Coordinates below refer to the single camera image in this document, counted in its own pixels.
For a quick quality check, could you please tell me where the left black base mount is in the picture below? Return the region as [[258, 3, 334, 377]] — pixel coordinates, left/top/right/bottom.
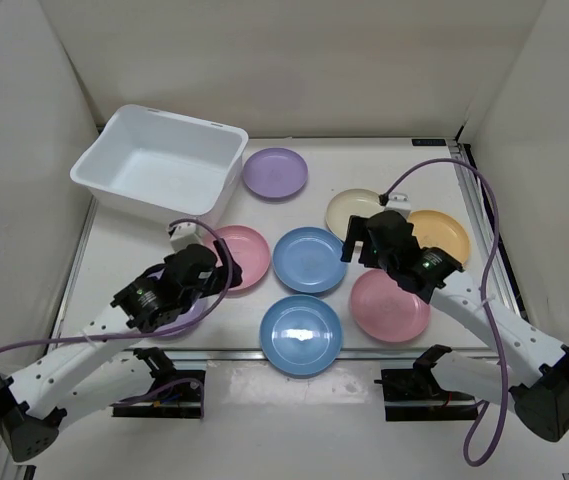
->
[[112, 347, 206, 420]]

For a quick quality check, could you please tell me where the cream plate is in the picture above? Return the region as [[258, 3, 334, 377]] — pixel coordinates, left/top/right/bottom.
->
[[325, 189, 383, 241]]

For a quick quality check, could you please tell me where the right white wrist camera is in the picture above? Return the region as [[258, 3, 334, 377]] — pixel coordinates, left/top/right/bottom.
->
[[378, 193, 412, 219]]

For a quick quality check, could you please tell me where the yellow orange plate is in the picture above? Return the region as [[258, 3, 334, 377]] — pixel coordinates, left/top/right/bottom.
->
[[408, 210, 471, 265]]

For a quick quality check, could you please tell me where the pink plate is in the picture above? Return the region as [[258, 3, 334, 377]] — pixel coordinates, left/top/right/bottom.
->
[[216, 225, 271, 293], [349, 270, 430, 343]]

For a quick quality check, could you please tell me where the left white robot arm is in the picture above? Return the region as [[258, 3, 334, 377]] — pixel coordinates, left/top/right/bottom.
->
[[0, 239, 242, 463]]

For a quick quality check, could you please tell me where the purple plate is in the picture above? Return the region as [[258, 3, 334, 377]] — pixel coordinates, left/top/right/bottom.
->
[[144, 269, 210, 341], [242, 148, 308, 200]]

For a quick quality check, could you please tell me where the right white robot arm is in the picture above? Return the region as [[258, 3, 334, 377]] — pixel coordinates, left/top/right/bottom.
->
[[341, 210, 569, 442]]

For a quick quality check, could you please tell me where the white plastic bin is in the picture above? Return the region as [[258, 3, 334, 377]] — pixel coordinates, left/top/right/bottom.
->
[[70, 104, 249, 227]]

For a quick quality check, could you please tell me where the blue plate front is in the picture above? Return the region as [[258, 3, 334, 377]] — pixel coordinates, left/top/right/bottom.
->
[[259, 294, 343, 378]]

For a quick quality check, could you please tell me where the blue plate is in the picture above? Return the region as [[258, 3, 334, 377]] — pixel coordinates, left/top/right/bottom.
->
[[259, 294, 343, 378], [272, 226, 347, 294]]

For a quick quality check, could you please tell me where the front aluminium rail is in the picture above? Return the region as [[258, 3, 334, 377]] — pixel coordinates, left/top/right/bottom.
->
[[48, 347, 505, 362]]

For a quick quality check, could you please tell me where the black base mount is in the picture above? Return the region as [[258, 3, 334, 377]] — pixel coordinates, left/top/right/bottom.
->
[[112, 347, 206, 420], [374, 345, 479, 422]]

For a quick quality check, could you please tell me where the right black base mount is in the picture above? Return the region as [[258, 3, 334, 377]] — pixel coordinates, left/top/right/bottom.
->
[[374, 345, 479, 422]]

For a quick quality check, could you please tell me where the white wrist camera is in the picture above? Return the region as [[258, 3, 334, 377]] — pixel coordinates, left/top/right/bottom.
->
[[378, 193, 412, 219], [167, 222, 200, 253]]

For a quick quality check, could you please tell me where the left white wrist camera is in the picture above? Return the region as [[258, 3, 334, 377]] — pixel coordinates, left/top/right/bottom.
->
[[167, 222, 200, 253]]

